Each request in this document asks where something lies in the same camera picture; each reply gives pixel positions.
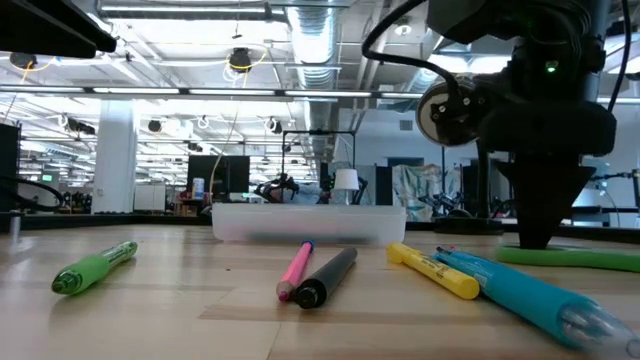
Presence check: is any black marker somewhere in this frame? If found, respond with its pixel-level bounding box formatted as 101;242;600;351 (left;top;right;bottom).
291;245;360;310

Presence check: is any black background robot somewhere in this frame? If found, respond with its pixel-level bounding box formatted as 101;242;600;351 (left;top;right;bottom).
419;192;464;219

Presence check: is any yellow highlighter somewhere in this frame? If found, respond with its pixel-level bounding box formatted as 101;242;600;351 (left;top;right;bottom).
385;242;482;301

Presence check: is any black monitor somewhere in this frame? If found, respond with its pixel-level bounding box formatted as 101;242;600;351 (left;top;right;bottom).
186;154;251;204

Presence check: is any white cabinet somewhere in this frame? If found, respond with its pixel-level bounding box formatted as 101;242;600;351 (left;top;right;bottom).
133;183;167;212

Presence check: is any clear plastic supply box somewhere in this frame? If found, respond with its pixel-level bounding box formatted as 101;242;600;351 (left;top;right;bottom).
210;201;408;247

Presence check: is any silver air duct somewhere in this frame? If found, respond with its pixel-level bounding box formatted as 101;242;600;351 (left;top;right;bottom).
285;0;342;161

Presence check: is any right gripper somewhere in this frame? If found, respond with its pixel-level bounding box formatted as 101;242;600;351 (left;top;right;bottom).
432;74;617;250

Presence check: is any green pen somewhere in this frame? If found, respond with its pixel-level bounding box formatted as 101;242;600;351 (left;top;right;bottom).
50;240;139;296

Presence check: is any pink pencil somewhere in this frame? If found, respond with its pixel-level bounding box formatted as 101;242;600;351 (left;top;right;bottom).
275;239;316;303

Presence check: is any white table lamp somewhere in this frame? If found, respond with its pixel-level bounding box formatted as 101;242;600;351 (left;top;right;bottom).
333;168;361;206

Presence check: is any black desk lamp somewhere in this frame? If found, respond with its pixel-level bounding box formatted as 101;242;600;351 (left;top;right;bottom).
415;79;505;236

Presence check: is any blue pen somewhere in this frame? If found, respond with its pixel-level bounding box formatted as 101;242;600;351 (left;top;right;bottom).
432;244;640;359

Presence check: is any black cable along frame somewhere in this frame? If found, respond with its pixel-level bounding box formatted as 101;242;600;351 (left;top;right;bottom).
607;0;632;114

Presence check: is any tall black cabinet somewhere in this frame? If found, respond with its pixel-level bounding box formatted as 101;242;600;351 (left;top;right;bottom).
0;122;22;214

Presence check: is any pale plastic sheet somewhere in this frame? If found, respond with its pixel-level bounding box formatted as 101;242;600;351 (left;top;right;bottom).
392;163;446;221

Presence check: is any black ceiling-hung device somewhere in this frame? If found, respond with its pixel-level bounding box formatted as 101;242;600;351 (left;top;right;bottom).
228;47;254;74

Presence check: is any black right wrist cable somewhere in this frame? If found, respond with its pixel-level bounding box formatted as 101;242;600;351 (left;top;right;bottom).
360;0;462;101

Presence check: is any black aluminium table frame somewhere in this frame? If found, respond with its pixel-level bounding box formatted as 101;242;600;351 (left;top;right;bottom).
0;210;640;245

